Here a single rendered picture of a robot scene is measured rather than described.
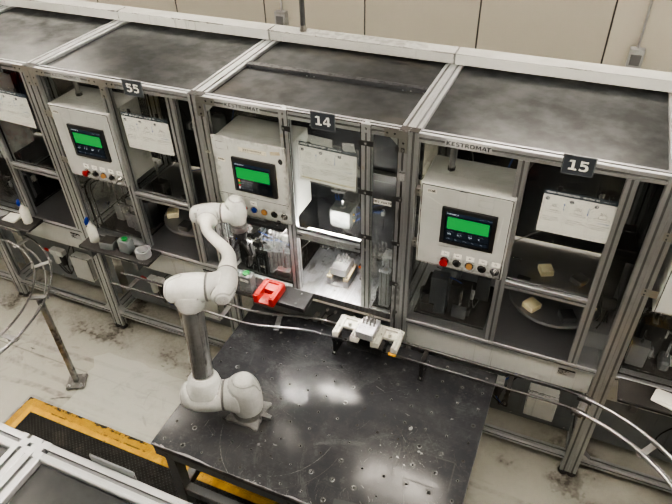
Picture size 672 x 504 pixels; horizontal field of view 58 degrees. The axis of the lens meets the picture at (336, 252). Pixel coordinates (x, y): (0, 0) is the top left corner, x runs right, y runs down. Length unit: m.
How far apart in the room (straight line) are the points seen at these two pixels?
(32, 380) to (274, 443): 2.17
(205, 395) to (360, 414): 0.79
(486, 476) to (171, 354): 2.28
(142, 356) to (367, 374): 1.87
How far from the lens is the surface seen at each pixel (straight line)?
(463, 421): 3.22
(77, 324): 5.02
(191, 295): 2.75
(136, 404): 4.33
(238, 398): 3.04
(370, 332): 3.22
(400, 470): 3.03
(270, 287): 3.47
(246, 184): 3.17
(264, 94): 3.09
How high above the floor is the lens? 3.27
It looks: 39 degrees down
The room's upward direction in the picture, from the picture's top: 2 degrees counter-clockwise
